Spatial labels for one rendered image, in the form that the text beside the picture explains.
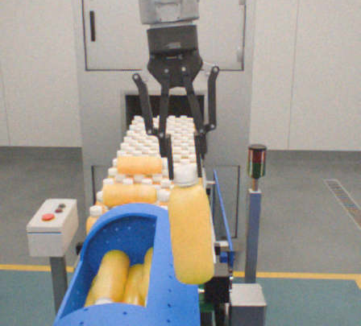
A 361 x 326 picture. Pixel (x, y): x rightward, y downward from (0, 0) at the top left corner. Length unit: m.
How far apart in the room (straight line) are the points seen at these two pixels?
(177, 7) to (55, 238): 0.87
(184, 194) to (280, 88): 4.61
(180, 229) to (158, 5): 0.34
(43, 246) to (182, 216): 0.72
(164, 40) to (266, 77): 4.61
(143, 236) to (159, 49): 0.60
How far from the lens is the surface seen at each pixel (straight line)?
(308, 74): 5.31
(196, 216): 0.70
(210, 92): 0.66
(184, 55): 0.66
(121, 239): 1.13
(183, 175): 0.69
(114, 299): 0.97
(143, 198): 1.38
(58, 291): 1.52
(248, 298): 1.40
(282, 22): 5.20
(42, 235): 1.34
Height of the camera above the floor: 1.67
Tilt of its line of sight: 17 degrees down
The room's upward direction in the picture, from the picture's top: straight up
